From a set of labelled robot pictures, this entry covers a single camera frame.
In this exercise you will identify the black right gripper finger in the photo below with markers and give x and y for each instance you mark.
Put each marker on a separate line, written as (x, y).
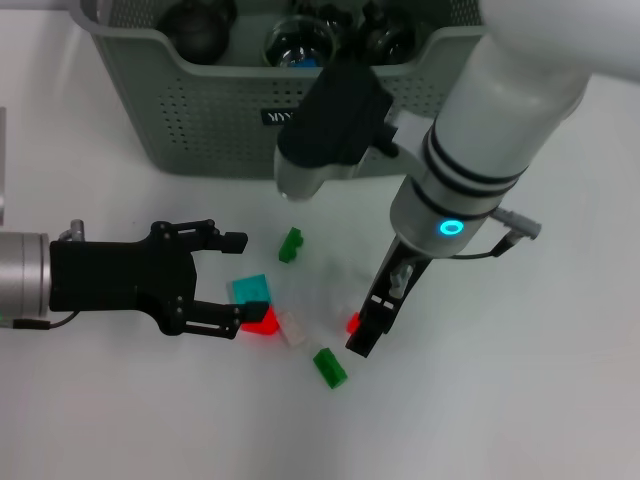
(365, 335)
(386, 320)

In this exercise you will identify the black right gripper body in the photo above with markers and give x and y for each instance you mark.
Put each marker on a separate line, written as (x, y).
(395, 255)

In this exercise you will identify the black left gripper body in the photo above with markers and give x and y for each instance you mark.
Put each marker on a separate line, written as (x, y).
(115, 275)

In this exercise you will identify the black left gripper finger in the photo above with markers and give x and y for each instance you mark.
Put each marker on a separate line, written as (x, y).
(235, 241)
(252, 312)

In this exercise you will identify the small red-orange toy brick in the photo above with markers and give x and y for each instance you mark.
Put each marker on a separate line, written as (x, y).
(353, 322)

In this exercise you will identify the green toy brick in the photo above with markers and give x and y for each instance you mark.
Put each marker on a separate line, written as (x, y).
(290, 245)
(330, 369)

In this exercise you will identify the blue square toy brick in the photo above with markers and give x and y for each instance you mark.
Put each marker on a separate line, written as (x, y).
(305, 63)

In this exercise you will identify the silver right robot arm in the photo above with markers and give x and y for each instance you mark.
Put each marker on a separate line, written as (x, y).
(490, 125)

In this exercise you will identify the grey-green perforated storage bin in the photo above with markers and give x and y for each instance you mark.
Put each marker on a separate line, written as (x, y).
(225, 125)

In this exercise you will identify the red-orange sloped toy brick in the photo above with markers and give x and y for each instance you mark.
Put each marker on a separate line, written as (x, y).
(267, 325)

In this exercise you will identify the teal square toy brick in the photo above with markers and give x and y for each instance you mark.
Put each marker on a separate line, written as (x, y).
(249, 289)

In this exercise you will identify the white two-stud toy brick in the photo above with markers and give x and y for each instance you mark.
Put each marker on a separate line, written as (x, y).
(294, 331)

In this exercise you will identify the black round teapot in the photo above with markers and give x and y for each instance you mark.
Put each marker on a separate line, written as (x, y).
(200, 35)

